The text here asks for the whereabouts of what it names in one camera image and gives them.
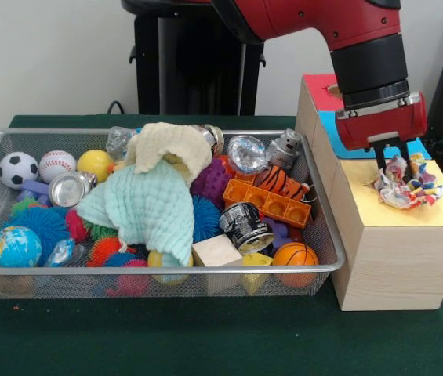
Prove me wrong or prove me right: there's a globe print ball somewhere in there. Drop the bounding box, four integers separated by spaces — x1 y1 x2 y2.
0 225 43 269

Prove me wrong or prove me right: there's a crushed black drink can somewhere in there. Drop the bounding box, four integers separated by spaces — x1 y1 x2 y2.
219 201 276 255

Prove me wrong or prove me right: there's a plain yellow ball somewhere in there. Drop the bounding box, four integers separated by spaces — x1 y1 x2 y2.
76 150 115 184

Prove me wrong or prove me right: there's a silver wire mesh bin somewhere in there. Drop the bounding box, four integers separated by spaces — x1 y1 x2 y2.
0 128 347 302

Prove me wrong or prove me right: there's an orange toy basketball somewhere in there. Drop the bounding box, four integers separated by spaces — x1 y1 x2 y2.
271 242 320 289

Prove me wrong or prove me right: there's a silver toy robot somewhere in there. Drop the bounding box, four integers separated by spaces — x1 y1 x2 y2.
263 128 301 169

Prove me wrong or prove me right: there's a cream muslin cloth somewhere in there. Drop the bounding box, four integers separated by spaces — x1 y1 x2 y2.
125 121 214 187

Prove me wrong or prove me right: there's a dark green tablecloth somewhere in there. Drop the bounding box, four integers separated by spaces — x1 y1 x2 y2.
0 114 443 376

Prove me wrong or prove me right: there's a tiger plush toy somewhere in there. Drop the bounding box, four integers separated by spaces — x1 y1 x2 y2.
252 164 310 201

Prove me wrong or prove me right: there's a mint green muslin cloth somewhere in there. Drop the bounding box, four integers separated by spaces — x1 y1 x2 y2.
75 160 197 267

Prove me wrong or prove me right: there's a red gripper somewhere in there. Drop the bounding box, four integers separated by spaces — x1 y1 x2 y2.
336 92 428 172

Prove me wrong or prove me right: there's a wooden box with three holes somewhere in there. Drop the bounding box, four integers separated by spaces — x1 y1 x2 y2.
294 73 443 313

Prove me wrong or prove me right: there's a black and white soccer ball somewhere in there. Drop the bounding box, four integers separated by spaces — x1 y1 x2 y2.
0 151 40 191

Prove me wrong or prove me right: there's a colourful dotted cloth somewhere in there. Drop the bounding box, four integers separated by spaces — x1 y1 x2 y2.
373 154 443 211

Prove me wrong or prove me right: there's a white toy baseball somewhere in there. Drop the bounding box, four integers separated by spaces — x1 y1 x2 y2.
38 150 78 184

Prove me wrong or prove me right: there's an orange toy building block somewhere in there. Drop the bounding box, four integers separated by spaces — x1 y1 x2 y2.
223 179 311 230

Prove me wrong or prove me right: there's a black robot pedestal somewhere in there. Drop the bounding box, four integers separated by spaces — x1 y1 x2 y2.
121 0 267 116

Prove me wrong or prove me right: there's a black cable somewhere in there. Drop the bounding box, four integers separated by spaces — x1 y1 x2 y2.
106 100 127 116

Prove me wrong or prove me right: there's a blue spiky rubber ball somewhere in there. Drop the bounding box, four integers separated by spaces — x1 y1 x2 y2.
3 206 71 266

